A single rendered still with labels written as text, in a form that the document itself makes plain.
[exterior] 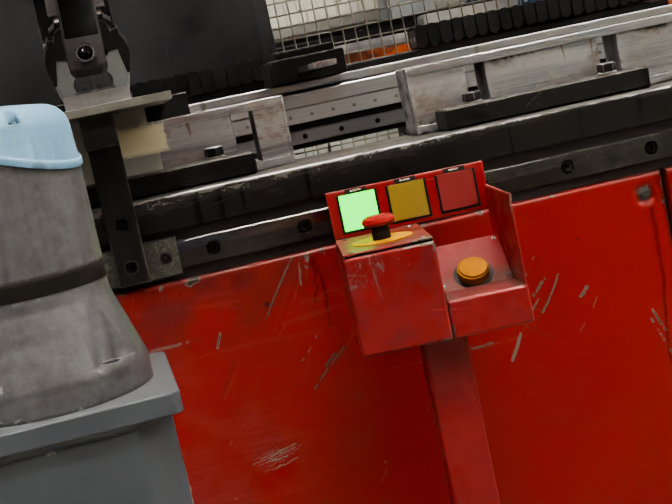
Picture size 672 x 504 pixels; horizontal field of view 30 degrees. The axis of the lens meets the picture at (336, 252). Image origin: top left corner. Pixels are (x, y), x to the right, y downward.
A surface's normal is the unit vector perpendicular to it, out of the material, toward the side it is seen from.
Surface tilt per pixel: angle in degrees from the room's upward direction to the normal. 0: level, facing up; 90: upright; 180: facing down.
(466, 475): 90
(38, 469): 90
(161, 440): 90
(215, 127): 90
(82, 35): 70
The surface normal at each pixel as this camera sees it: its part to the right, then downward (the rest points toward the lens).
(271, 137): 0.18, 0.09
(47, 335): 0.29, -0.25
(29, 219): 0.41, 0.04
